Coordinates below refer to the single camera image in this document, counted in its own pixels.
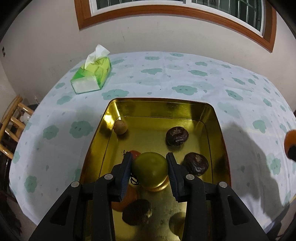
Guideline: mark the bamboo stool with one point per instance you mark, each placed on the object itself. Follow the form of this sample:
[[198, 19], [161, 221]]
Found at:
[[13, 123]]

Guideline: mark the gold rectangular metal tin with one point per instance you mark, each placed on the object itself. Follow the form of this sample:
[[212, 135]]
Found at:
[[148, 120]]

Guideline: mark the green tomato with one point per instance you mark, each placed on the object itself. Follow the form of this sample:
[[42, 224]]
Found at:
[[177, 223], [150, 169]]

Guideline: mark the small orange with stem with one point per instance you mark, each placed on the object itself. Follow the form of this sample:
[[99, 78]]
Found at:
[[289, 140]]

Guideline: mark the green tissue pack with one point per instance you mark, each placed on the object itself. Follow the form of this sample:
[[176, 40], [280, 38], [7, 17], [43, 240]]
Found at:
[[92, 75]]

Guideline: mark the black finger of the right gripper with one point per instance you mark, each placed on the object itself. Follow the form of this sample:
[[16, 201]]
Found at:
[[291, 153]]

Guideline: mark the wooden-framed barred window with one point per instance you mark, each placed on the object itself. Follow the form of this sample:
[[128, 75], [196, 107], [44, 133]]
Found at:
[[87, 15]]

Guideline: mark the small brown kiwi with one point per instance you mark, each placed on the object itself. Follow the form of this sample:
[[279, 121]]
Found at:
[[120, 127]]

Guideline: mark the cloud-patterned tablecloth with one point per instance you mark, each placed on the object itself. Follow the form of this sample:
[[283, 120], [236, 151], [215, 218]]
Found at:
[[253, 115]]

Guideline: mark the red tomato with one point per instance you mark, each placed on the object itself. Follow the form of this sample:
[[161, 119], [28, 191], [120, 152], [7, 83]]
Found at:
[[134, 154]]

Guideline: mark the large orange mandarin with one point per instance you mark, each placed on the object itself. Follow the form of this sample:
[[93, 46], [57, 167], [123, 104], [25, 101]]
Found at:
[[131, 196]]

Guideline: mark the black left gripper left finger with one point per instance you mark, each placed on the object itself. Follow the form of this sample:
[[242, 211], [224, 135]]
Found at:
[[86, 206]]

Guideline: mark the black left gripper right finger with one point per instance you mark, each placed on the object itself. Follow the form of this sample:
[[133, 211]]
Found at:
[[213, 211]]

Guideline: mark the dark passion fruit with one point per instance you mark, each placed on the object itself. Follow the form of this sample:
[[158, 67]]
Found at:
[[195, 164], [176, 136], [137, 212]]

